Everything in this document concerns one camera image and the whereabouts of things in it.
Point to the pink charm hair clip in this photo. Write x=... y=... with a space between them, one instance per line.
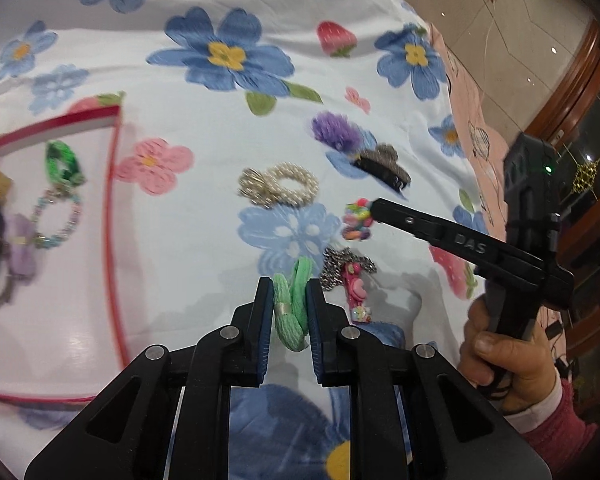
x=355 y=290

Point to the purple mesh scrunchie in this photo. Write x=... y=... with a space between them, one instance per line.
x=335 y=130

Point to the green black scrunchie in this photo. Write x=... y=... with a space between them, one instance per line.
x=55 y=165

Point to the person's right hand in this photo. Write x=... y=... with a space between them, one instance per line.
x=515 y=365

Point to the black glitter hair claw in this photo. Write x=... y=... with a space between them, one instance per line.
x=382 y=167

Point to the white blue floral bedsheet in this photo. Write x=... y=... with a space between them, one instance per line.
x=190 y=240

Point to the wooden glass cabinet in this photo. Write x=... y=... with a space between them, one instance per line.
x=585 y=80

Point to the person's right forearm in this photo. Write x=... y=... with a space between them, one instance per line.
x=565 y=430

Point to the pink printed cloth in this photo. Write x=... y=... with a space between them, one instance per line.
x=472 y=110

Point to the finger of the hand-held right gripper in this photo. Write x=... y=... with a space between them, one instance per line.
x=430 y=230

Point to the red shallow box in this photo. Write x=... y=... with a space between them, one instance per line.
x=55 y=320

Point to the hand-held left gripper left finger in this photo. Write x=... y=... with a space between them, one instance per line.
x=264 y=332

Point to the gold hanging ornament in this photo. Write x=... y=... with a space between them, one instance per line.
x=586 y=176

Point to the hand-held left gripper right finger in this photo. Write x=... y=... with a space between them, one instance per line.
x=317 y=340

